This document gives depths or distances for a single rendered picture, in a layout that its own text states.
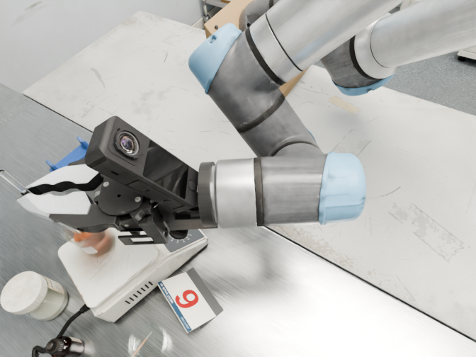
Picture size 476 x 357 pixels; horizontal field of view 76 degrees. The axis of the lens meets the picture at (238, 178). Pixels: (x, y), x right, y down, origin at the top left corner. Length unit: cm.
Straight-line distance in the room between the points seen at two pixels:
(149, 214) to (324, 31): 25
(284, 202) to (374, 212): 35
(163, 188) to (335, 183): 16
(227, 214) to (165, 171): 7
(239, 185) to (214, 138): 42
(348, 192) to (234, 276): 30
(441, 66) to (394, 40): 212
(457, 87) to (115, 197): 241
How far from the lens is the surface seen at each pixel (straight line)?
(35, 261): 68
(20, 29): 194
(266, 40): 35
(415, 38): 56
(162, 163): 30
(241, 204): 30
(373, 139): 73
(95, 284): 51
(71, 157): 77
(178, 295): 52
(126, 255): 50
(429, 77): 256
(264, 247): 56
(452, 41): 53
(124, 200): 32
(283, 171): 30
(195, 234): 54
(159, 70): 93
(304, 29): 34
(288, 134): 38
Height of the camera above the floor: 142
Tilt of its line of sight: 56 degrees down
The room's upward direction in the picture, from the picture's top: 6 degrees counter-clockwise
